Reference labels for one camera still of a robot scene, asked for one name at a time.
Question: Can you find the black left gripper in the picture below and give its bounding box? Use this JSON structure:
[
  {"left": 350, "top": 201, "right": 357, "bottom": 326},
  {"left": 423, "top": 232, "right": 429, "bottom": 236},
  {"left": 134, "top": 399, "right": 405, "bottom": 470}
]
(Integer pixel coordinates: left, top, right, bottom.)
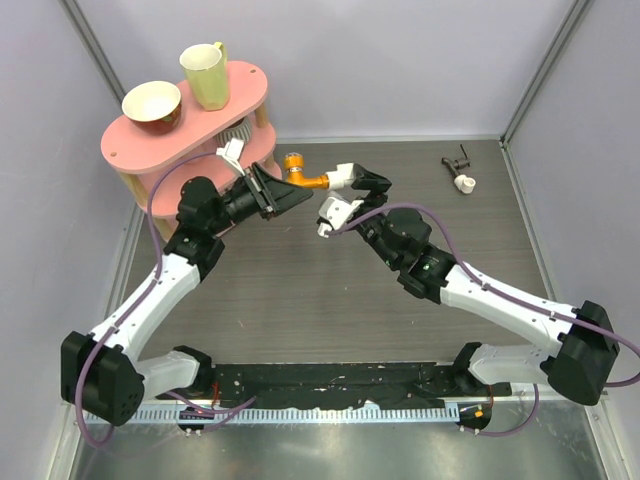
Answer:
[{"left": 209, "top": 163, "right": 313, "bottom": 236}]

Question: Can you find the white PVC elbow fitting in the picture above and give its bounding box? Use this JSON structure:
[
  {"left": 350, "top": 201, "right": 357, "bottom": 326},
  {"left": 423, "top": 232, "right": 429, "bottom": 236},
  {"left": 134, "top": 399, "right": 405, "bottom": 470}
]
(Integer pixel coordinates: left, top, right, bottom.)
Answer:
[{"left": 326, "top": 163, "right": 355, "bottom": 191}]

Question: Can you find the orange faucet with chrome knob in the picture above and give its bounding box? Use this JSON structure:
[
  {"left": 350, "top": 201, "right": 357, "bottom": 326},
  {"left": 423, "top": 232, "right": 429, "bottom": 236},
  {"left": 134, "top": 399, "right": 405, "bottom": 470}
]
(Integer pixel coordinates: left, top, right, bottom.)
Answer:
[{"left": 283, "top": 152, "right": 330, "bottom": 190}]

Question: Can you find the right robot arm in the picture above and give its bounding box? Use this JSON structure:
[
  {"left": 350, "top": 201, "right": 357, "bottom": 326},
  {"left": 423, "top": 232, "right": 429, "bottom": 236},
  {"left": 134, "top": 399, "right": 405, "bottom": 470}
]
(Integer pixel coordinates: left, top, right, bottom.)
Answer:
[{"left": 352, "top": 166, "right": 620, "bottom": 406}]

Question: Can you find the dark faucet with white elbow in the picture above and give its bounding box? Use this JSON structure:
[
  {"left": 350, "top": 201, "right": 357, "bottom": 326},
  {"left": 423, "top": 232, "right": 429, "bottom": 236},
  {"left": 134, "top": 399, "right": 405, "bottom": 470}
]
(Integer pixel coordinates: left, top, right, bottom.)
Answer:
[{"left": 441, "top": 144, "right": 476, "bottom": 195}]

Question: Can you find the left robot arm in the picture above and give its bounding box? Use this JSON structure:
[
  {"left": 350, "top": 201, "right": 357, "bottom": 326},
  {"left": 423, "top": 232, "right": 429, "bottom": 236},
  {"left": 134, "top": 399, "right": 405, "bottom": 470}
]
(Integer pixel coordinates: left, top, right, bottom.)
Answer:
[{"left": 61, "top": 164, "right": 313, "bottom": 426}]

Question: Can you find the striped grey bowl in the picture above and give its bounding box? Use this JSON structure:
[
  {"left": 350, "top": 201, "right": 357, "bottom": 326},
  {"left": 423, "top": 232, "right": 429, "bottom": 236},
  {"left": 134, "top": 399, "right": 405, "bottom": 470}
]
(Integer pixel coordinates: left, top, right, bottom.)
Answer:
[{"left": 216, "top": 116, "right": 253, "bottom": 147}]

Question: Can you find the pink three-tier shelf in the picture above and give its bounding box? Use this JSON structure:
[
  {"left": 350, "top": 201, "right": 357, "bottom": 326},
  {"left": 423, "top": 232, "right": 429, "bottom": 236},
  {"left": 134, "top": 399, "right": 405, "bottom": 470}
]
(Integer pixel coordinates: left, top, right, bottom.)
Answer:
[{"left": 101, "top": 61, "right": 282, "bottom": 237}]

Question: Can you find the yellow-green mug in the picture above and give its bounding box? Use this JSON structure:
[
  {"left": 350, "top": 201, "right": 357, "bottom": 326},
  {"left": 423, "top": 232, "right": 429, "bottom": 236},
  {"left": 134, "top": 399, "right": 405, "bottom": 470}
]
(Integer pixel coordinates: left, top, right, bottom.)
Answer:
[{"left": 179, "top": 42, "right": 230, "bottom": 111}]

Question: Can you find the red bowl white inside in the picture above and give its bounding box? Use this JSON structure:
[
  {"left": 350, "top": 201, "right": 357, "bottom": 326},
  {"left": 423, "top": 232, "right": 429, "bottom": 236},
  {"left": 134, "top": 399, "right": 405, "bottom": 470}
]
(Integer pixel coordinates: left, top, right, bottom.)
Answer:
[{"left": 121, "top": 80, "right": 182, "bottom": 135}]

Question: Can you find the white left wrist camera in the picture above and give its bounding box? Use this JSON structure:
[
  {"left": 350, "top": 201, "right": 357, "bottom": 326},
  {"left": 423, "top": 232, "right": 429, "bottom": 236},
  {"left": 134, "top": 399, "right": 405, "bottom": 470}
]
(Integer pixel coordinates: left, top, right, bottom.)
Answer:
[{"left": 216, "top": 138, "right": 246, "bottom": 176}]

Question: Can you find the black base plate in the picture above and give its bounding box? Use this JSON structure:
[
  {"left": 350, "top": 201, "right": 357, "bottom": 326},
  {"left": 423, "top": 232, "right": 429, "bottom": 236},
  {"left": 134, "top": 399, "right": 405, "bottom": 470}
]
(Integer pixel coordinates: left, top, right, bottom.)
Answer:
[{"left": 176, "top": 362, "right": 512, "bottom": 410}]

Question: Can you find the slotted cable duct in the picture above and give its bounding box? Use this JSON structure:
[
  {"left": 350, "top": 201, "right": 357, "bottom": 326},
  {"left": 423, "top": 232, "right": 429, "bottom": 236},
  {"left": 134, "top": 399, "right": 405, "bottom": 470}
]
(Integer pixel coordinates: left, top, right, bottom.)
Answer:
[{"left": 84, "top": 402, "right": 461, "bottom": 425}]

